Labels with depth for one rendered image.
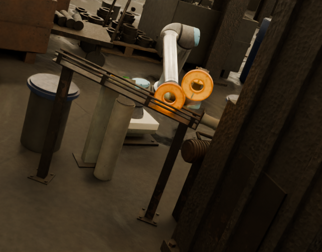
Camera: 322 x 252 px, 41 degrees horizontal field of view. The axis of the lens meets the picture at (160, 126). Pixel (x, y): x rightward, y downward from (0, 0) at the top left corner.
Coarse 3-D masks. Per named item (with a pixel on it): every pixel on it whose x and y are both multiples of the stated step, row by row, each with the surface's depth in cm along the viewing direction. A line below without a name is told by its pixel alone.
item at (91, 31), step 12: (60, 12) 448; (108, 12) 478; (60, 24) 429; (72, 24) 432; (84, 24) 465; (96, 24) 483; (120, 24) 430; (72, 36) 420; (84, 36) 423; (96, 36) 437; (108, 36) 452; (84, 48) 488; (96, 48) 433; (96, 60) 439
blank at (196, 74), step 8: (192, 72) 211; (200, 72) 210; (184, 80) 213; (192, 80) 212; (200, 80) 212; (208, 80) 211; (184, 88) 215; (192, 88) 216; (208, 88) 213; (192, 96) 215; (200, 96) 215
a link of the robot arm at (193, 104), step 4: (200, 88) 242; (188, 100) 241; (192, 100) 242; (200, 100) 244; (184, 104) 244; (188, 104) 243; (192, 104) 242; (196, 104) 242; (192, 108) 243; (196, 108) 244
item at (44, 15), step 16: (0, 0) 361; (16, 0) 367; (32, 0) 374; (48, 0) 382; (0, 16) 367; (16, 16) 374; (32, 16) 381; (48, 16) 389; (0, 32) 374; (16, 32) 381; (32, 32) 388; (48, 32) 396; (16, 48) 388; (32, 48) 396
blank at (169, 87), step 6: (162, 84) 217; (168, 84) 216; (174, 84) 215; (156, 90) 218; (162, 90) 217; (168, 90) 217; (174, 90) 216; (180, 90) 216; (156, 96) 219; (162, 96) 218; (180, 96) 217; (168, 102) 222; (174, 102) 219; (180, 102) 218; (162, 108) 221; (180, 108) 219
